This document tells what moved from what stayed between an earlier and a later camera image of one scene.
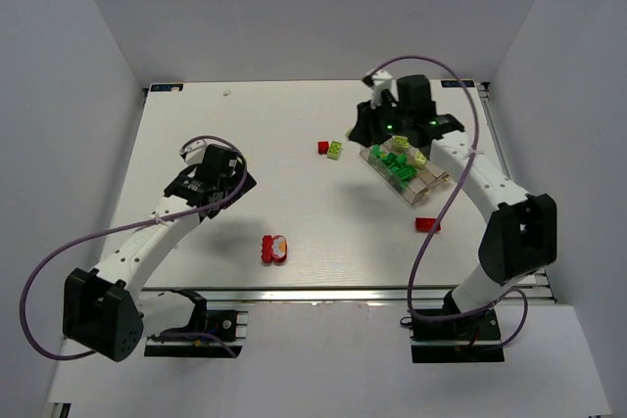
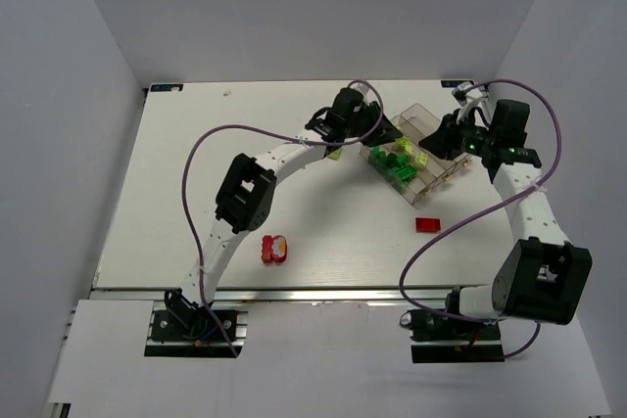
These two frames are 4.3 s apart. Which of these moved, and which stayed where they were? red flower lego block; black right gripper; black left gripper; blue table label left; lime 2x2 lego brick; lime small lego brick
Moved: black left gripper; black right gripper
Stayed: blue table label left; lime small lego brick; lime 2x2 lego brick; red flower lego block
